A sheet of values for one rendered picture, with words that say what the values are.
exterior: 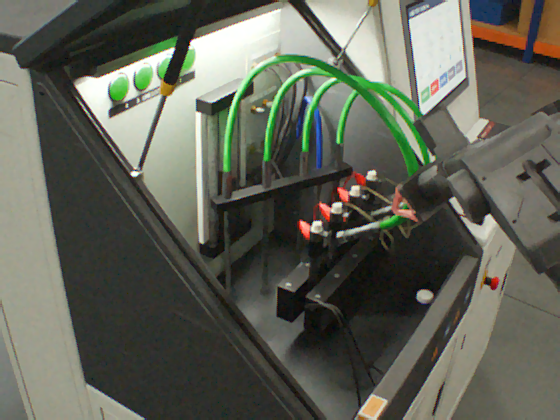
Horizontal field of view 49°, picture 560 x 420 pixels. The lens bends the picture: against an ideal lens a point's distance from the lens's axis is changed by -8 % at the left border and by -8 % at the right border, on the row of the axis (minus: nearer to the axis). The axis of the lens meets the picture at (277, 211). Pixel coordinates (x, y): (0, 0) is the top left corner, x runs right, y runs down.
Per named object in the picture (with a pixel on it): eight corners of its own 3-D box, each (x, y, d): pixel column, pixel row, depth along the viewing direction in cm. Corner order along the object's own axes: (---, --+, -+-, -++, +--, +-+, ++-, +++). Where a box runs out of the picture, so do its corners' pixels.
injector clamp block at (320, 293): (316, 360, 129) (322, 302, 121) (274, 342, 133) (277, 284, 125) (386, 275, 154) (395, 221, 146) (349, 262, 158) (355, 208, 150)
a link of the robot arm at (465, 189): (482, 235, 47) (601, 163, 45) (445, 169, 47) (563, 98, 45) (443, 206, 89) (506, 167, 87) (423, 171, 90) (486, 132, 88)
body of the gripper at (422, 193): (394, 190, 99) (420, 174, 93) (432, 160, 104) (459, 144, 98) (417, 224, 99) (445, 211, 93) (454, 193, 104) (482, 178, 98)
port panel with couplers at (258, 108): (256, 177, 147) (259, 45, 130) (244, 173, 148) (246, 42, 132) (287, 156, 156) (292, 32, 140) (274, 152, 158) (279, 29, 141)
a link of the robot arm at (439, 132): (445, 198, 85) (498, 165, 83) (401, 124, 86) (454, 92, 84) (440, 196, 97) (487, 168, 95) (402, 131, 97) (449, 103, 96)
